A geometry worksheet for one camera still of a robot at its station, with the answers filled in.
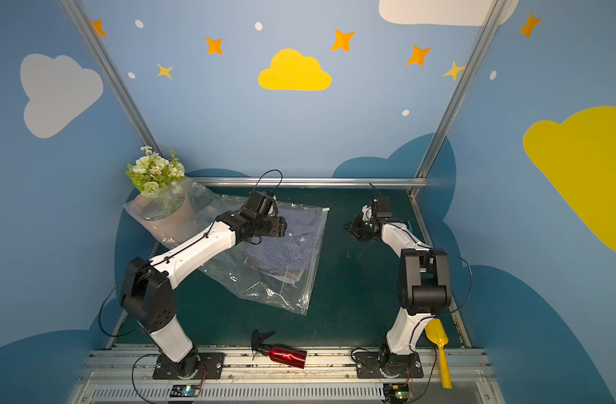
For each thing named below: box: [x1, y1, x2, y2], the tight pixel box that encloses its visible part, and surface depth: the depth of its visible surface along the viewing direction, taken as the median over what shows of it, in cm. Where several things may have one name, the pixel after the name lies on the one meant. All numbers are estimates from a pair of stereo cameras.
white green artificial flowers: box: [125, 145, 187, 198], surface depth 88 cm
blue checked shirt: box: [244, 203, 326, 284], surface depth 95 cm
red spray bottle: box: [250, 329, 308, 369], surface depth 76 cm
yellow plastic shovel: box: [424, 318, 452, 390], surface depth 76 cm
